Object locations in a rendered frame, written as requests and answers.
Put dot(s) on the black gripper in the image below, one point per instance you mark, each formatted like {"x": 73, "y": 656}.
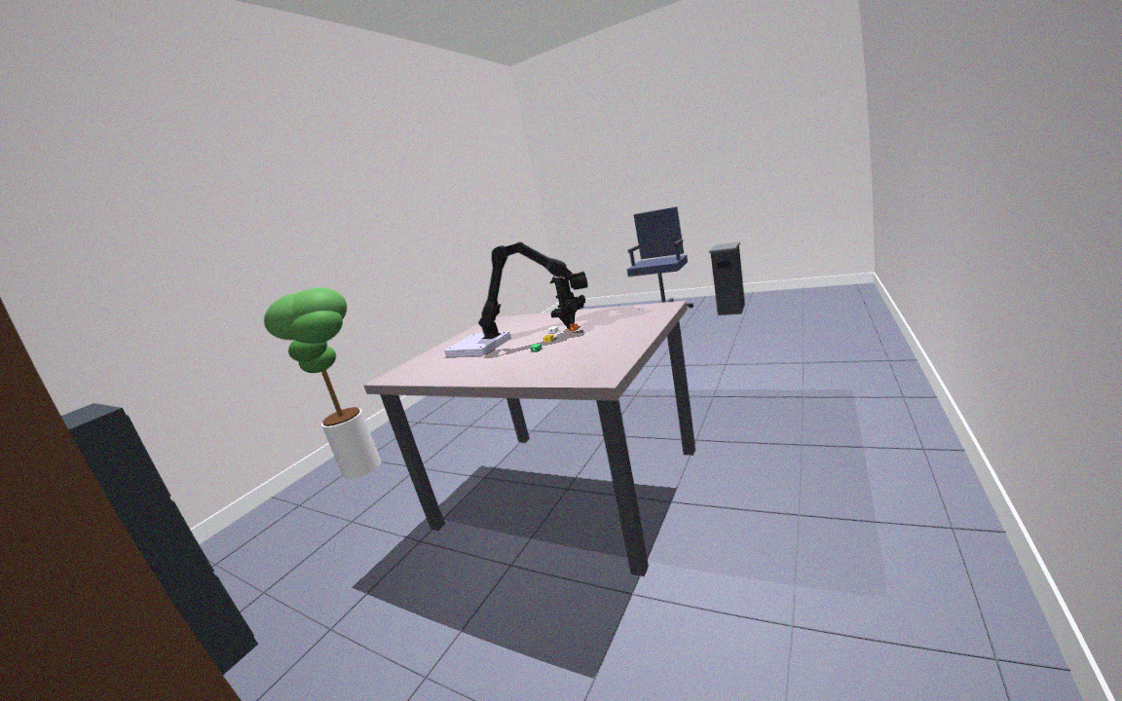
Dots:
{"x": 567, "y": 315}

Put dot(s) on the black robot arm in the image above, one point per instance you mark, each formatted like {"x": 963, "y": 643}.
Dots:
{"x": 557, "y": 267}

